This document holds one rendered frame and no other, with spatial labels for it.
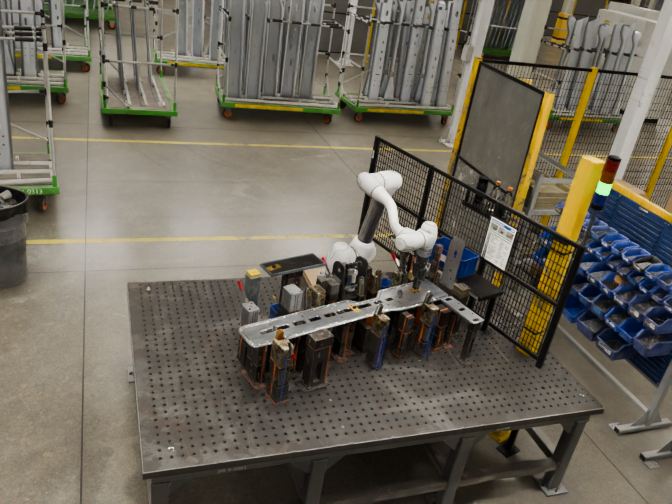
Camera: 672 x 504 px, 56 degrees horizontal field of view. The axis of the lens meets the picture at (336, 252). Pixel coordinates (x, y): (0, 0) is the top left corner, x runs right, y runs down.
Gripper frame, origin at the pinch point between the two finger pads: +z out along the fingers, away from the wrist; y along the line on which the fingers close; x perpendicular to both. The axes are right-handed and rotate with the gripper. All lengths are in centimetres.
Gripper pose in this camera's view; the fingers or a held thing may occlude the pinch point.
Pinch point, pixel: (416, 283)
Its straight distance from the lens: 392.1
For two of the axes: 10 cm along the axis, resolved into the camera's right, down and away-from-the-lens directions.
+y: 5.7, 4.5, -6.9
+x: 8.1, -1.6, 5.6
